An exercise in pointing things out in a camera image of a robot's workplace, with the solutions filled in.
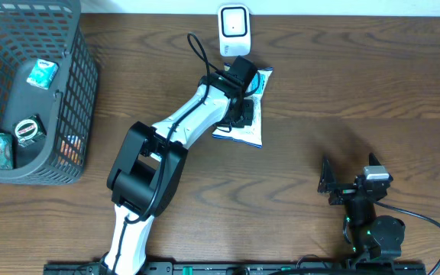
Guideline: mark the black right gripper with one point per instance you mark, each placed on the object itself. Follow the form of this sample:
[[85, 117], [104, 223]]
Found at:
[[328, 183]]

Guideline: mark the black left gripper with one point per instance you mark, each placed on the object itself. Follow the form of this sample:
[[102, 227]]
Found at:
[[244, 111]]

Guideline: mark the small teal tissue pack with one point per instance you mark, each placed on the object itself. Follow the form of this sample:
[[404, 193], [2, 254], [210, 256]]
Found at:
[[42, 74]]

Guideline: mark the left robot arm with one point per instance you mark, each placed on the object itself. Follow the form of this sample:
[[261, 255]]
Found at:
[[147, 170]]

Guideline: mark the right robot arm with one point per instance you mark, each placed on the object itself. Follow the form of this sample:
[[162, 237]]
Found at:
[[373, 238]]

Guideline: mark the white barcode scanner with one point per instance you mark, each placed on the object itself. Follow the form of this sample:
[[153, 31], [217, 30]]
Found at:
[[234, 30]]

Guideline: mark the black round-label box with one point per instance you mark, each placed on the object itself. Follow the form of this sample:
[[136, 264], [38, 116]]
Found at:
[[29, 131]]

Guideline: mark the grey plastic mesh basket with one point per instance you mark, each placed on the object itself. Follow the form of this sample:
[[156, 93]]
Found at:
[[47, 30]]

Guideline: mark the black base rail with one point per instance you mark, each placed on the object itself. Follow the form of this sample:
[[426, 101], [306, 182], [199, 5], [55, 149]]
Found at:
[[306, 267]]

